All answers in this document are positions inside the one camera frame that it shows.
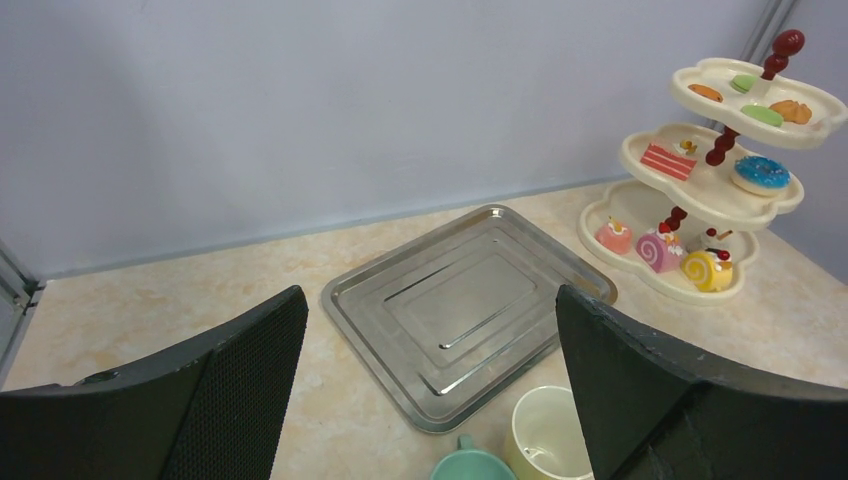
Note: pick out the yellow mug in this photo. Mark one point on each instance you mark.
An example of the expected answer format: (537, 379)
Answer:
(545, 439)

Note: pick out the blue frosted donut toy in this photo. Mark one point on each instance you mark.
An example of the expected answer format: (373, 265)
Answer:
(760, 176)

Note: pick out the pink strawberry cake slice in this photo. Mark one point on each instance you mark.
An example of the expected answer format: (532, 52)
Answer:
(665, 158)

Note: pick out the white cream cupcake toy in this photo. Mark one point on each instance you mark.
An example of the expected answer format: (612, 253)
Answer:
(710, 239)

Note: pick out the orange flower cookie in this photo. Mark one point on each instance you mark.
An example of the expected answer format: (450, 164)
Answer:
(793, 111)

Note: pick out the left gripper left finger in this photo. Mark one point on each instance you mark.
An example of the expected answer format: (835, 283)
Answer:
(209, 407)

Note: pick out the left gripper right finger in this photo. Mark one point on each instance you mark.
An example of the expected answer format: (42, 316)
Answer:
(652, 406)

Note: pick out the orange swirl cookie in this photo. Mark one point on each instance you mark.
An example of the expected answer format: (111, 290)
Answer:
(706, 92)

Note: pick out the green macaron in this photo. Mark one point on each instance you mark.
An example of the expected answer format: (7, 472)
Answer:
(763, 114)
(744, 83)

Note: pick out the teal cup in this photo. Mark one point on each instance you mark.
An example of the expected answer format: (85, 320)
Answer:
(467, 462)

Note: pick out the stainless steel tray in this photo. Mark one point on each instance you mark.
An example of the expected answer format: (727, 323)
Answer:
(447, 321)

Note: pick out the cream three-tier dessert stand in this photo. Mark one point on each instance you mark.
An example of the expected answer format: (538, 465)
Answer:
(708, 198)

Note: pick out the yellow cake slice toy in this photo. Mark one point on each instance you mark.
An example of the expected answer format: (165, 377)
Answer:
(709, 270)

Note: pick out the pink swirl roll cake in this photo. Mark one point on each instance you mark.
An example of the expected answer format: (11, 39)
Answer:
(660, 248)

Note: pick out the pink dome cupcake toy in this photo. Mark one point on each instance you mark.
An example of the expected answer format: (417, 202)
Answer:
(615, 236)

